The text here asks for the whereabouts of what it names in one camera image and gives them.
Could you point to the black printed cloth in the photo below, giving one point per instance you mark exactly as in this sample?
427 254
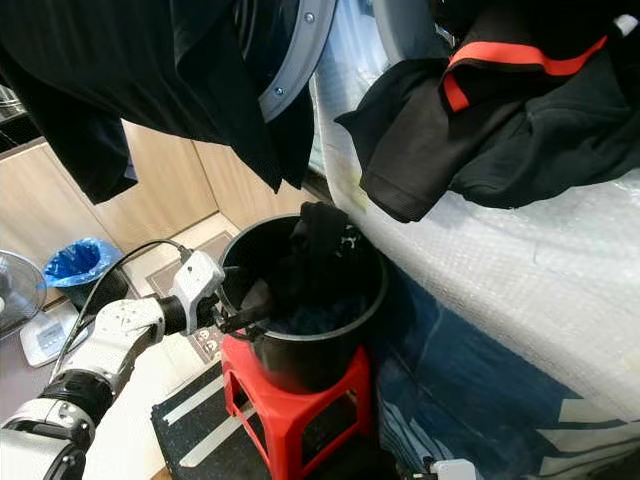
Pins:
320 245

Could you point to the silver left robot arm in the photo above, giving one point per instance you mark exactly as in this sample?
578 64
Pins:
105 345

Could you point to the white bubble-wrapped washing machine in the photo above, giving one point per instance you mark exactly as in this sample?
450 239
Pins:
510 270

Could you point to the black plastic bucket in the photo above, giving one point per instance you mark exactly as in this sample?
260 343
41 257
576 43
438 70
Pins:
305 365

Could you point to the red plastic stool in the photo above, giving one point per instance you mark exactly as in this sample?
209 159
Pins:
285 415

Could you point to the black white-striped mat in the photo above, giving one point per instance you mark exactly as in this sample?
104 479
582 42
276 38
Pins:
190 430

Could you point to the yellow washer sticker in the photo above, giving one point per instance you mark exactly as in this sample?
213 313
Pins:
358 185

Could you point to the black bin with blue bag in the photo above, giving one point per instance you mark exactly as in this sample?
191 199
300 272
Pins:
80 262

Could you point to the white bathroom scale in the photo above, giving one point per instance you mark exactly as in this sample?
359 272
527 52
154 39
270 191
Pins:
48 340

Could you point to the light wooden cabinet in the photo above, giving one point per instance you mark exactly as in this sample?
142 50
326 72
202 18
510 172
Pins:
50 200

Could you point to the grey table fan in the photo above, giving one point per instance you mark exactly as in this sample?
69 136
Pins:
15 295

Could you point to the brown-black garment with red trim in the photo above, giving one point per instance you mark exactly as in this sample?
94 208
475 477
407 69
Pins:
410 140

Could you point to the grey mat with paw prints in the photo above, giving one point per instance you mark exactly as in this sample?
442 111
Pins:
15 385

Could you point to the dark blue printed plastic film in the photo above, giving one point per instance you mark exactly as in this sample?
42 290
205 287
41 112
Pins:
460 400

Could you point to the grey round washer door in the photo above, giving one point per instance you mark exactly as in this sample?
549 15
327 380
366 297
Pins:
300 70

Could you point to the black hanging t-shirt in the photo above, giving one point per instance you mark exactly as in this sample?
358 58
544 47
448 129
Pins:
130 70

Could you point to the black countertop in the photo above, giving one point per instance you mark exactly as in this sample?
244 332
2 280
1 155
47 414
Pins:
20 135

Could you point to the plain black garment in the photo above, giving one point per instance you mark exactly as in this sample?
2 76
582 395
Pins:
560 150

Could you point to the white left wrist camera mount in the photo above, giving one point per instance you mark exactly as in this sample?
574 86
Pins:
198 285

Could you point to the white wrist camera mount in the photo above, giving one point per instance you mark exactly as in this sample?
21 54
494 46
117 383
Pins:
198 285
455 470

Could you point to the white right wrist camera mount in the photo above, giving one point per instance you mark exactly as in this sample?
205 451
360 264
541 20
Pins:
455 470

